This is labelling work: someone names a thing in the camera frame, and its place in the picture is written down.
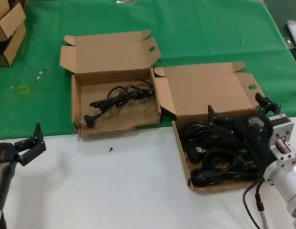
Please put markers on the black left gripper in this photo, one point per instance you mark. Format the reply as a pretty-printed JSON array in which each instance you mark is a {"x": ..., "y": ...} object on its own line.
[{"x": 4, "y": 152}]

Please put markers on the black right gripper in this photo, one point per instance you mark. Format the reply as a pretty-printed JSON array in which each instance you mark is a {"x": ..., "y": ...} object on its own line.
[{"x": 255, "y": 138}]

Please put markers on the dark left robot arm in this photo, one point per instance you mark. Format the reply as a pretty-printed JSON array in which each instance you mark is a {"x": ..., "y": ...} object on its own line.
[{"x": 2, "y": 188}]

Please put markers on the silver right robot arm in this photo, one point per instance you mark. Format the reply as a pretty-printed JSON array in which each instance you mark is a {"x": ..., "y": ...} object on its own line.
[{"x": 286, "y": 186}]

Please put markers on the open flat cardboard box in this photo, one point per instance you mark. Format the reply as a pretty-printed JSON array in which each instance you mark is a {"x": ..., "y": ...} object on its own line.
[
  {"x": 205, "y": 88},
  {"x": 109, "y": 52}
]

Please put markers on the white tape scraps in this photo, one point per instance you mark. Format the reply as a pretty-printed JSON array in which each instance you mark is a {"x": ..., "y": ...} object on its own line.
[{"x": 40, "y": 73}]

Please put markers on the small black screw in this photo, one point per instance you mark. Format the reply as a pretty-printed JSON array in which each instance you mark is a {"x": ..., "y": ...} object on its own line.
[{"x": 111, "y": 149}]

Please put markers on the metal table clamp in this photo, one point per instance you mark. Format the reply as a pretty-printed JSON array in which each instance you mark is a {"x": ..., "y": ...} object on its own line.
[{"x": 290, "y": 43}]

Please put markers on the stacked cardboard boxes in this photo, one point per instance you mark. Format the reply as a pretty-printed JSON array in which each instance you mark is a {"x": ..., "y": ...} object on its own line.
[{"x": 16, "y": 45}]

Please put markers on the green table cloth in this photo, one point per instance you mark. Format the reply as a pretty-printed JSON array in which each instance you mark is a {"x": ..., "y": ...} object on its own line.
[{"x": 210, "y": 23}]

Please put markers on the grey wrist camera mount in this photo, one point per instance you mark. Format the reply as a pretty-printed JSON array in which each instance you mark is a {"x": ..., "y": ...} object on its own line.
[{"x": 284, "y": 133}]

